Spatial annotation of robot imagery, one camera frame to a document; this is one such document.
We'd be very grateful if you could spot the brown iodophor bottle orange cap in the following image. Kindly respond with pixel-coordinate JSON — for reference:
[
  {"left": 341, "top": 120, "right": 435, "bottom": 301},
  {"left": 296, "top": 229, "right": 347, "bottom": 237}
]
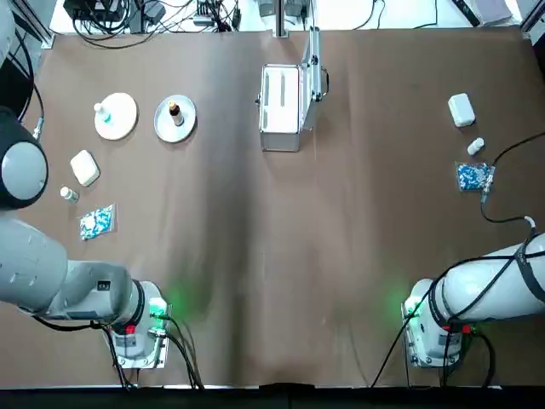
[{"left": 169, "top": 99, "right": 186, "bottom": 127}]

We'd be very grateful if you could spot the black loose cable with plug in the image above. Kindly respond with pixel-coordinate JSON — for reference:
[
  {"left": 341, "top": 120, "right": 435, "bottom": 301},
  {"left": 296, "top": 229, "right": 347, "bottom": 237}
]
[
  {"left": 479, "top": 131, "right": 545, "bottom": 227},
  {"left": 12, "top": 29, "right": 46, "bottom": 141}
]

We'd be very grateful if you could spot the silver aluminium medical kit case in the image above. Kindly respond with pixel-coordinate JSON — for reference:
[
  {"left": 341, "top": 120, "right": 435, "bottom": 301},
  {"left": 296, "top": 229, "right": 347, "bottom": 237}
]
[{"left": 255, "top": 26, "right": 331, "bottom": 153}]

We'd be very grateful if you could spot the black usb hub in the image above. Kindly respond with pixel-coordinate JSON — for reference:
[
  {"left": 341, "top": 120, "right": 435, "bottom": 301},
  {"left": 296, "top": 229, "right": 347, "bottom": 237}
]
[{"left": 193, "top": 0, "right": 223, "bottom": 26}]

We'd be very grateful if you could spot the aluminium camera post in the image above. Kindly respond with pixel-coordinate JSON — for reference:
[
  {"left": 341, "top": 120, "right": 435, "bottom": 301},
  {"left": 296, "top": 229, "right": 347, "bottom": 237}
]
[{"left": 273, "top": 0, "right": 288, "bottom": 38}]

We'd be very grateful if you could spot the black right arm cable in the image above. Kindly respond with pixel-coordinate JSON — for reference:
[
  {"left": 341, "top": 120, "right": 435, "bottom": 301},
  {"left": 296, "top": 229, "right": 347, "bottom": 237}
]
[{"left": 370, "top": 228, "right": 545, "bottom": 389}]

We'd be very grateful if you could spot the black electronics box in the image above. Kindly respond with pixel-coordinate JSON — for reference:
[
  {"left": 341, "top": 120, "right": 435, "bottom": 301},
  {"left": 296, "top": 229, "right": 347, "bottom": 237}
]
[{"left": 63, "top": 0, "right": 125, "bottom": 21}]

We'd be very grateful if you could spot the bag of blue white capsules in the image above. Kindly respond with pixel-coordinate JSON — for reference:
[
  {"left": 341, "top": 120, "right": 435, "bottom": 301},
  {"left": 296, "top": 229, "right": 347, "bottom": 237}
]
[
  {"left": 78, "top": 203, "right": 118, "bottom": 241},
  {"left": 454, "top": 160, "right": 496, "bottom": 193}
]

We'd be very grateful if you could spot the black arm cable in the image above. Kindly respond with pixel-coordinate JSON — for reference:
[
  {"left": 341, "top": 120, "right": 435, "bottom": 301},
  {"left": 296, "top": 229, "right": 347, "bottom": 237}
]
[
  {"left": 370, "top": 228, "right": 545, "bottom": 389},
  {"left": 32, "top": 313, "right": 206, "bottom": 391}
]

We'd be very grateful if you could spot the black remote control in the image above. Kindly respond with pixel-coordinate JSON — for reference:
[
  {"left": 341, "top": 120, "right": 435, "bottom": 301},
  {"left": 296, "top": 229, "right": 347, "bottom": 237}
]
[{"left": 454, "top": 0, "right": 483, "bottom": 26}]

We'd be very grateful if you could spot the white round plate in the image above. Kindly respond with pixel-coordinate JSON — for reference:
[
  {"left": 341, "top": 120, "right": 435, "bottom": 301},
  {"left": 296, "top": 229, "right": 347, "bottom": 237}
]
[{"left": 94, "top": 91, "right": 140, "bottom": 141}]

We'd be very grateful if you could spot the white desk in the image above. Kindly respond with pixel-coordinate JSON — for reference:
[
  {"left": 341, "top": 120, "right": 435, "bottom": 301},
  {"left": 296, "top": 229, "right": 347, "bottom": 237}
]
[{"left": 49, "top": 0, "right": 525, "bottom": 34}]

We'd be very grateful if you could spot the white plastic pill box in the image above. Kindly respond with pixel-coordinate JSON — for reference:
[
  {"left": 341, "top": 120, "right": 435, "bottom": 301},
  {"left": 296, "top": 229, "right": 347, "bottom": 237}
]
[
  {"left": 447, "top": 92, "right": 476, "bottom": 129},
  {"left": 69, "top": 150, "right": 101, "bottom": 187}
]

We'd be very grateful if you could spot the aluminium frame post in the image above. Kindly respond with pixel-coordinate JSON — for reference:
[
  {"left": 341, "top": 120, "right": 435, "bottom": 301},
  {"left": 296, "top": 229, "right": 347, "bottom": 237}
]
[{"left": 519, "top": 0, "right": 545, "bottom": 40}]

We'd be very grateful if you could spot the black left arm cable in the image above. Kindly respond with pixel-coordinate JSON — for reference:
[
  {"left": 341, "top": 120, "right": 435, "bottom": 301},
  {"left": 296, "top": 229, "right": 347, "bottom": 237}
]
[{"left": 32, "top": 313, "right": 206, "bottom": 391}]

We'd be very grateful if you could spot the black wall adapter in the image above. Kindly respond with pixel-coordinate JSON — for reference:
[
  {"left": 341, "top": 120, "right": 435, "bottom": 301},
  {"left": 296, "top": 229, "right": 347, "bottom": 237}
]
[{"left": 143, "top": 2, "right": 168, "bottom": 23}]

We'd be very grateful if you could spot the black desk cable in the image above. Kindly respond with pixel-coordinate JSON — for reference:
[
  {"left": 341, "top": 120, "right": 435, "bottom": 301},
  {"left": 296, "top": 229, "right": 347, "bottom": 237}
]
[{"left": 71, "top": 14, "right": 161, "bottom": 49}]

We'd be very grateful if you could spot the gray round plate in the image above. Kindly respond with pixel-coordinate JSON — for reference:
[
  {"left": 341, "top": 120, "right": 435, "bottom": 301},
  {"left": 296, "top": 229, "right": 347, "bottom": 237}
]
[{"left": 153, "top": 94, "right": 198, "bottom": 143}]

